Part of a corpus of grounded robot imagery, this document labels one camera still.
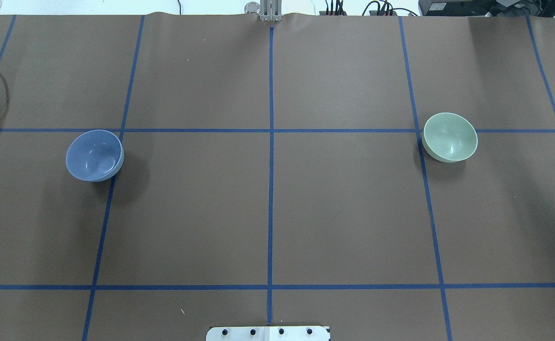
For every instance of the green bowl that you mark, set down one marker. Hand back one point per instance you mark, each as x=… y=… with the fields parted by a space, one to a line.
x=449 y=137

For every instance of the blue bowl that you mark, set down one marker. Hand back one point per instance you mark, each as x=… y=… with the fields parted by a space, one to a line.
x=95 y=156

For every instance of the black monitor base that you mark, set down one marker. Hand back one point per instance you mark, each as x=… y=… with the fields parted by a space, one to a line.
x=487 y=8

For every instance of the aluminium frame post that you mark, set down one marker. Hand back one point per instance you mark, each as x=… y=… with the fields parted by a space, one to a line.
x=270 y=10

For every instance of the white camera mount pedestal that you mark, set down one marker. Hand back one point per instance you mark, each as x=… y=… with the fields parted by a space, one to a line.
x=269 y=333

